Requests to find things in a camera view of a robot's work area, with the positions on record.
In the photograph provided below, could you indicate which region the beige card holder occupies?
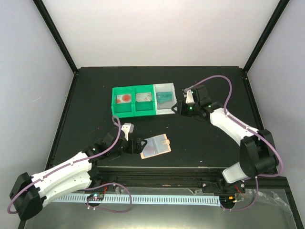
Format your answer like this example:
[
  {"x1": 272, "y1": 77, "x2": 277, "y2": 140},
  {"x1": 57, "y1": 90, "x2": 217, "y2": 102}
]
[{"x1": 140, "y1": 134, "x2": 171, "y2": 159}]

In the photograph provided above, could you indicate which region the white bin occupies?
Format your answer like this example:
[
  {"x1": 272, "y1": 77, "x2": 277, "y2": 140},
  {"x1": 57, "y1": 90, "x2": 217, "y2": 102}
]
[{"x1": 153, "y1": 83, "x2": 177, "y2": 115}]

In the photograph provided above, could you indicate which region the teal VIP card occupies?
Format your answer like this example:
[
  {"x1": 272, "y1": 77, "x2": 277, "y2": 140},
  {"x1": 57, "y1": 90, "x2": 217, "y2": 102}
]
[
  {"x1": 156, "y1": 92, "x2": 172, "y2": 100},
  {"x1": 157, "y1": 99, "x2": 172, "y2": 106}
]

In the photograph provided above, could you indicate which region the green bin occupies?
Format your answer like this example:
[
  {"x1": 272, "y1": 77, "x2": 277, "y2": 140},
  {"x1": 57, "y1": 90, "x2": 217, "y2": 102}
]
[
  {"x1": 133, "y1": 84, "x2": 156, "y2": 116},
  {"x1": 112, "y1": 86, "x2": 134, "y2": 118}
]

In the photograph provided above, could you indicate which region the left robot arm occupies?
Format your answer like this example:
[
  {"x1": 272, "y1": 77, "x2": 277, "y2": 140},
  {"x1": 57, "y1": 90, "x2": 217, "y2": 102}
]
[{"x1": 7, "y1": 128, "x2": 147, "y2": 220}]

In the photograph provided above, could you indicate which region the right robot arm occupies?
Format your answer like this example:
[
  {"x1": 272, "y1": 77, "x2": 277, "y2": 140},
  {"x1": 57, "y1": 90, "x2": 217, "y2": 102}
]
[{"x1": 172, "y1": 101, "x2": 282, "y2": 192}]

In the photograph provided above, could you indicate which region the white card in bin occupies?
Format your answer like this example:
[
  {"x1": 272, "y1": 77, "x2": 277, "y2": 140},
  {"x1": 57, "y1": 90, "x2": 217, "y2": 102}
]
[{"x1": 136, "y1": 92, "x2": 152, "y2": 103}]

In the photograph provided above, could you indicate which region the red circle card in bin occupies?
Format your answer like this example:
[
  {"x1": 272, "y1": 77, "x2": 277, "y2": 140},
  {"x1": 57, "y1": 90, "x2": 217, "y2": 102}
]
[{"x1": 116, "y1": 94, "x2": 132, "y2": 104}]

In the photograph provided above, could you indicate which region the small circuit board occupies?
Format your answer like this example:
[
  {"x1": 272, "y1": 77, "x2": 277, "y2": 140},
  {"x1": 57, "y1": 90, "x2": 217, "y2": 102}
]
[{"x1": 87, "y1": 194, "x2": 104, "y2": 201}]

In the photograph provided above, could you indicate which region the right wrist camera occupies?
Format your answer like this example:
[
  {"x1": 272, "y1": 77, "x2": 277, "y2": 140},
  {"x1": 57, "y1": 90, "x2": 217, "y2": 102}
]
[{"x1": 183, "y1": 89, "x2": 195, "y2": 105}]

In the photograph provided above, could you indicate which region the purple cable loop front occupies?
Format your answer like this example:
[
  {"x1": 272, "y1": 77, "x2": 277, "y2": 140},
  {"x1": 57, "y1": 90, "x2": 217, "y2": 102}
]
[{"x1": 86, "y1": 182, "x2": 133, "y2": 213}]

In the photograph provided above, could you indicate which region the black aluminium rail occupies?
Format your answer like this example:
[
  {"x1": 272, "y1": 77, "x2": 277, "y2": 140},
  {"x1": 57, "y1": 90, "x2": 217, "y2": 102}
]
[{"x1": 35, "y1": 166, "x2": 241, "y2": 191}]

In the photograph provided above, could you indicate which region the white slotted cable duct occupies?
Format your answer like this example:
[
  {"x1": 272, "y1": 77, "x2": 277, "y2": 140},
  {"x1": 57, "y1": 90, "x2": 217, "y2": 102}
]
[{"x1": 54, "y1": 193, "x2": 220, "y2": 207}]

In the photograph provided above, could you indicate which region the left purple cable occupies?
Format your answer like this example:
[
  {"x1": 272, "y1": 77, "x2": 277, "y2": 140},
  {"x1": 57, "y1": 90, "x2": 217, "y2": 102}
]
[{"x1": 7, "y1": 115, "x2": 122, "y2": 213}]

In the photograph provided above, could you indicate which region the black frame post right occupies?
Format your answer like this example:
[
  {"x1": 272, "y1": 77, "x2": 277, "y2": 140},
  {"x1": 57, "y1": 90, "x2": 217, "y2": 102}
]
[{"x1": 243, "y1": 0, "x2": 290, "y2": 73}]

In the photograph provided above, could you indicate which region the black frame post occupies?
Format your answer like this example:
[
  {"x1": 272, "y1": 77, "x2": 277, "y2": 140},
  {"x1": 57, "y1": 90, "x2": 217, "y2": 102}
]
[
  {"x1": 243, "y1": 0, "x2": 290, "y2": 73},
  {"x1": 33, "y1": 0, "x2": 78, "y2": 74}
]

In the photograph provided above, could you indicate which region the black frame post left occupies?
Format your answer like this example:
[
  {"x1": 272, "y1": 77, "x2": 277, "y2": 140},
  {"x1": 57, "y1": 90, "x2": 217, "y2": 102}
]
[{"x1": 33, "y1": 0, "x2": 78, "y2": 74}]

